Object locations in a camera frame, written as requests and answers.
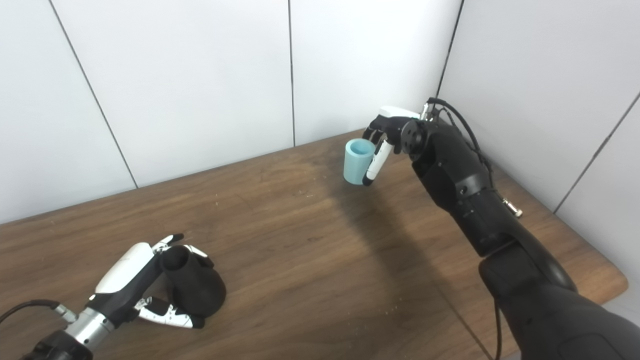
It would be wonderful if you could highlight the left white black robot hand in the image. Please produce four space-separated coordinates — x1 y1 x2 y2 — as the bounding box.
86 233 216 330

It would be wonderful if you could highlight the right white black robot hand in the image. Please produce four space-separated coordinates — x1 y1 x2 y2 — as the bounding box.
362 106 426 187

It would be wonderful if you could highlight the light-blue hose piece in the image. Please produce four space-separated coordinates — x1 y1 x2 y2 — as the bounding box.
343 138 377 186

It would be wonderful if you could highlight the black funnel-shaped nozzle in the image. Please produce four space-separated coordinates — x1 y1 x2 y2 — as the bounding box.
160 245 227 318

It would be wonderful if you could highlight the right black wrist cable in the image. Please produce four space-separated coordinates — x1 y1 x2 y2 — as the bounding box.
421 97 524 219

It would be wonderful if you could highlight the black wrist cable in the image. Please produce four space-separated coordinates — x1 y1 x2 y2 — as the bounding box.
421 97 524 219
0 299 79 326

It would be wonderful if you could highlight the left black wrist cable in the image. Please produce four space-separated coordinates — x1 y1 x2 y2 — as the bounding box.
0 299 79 326

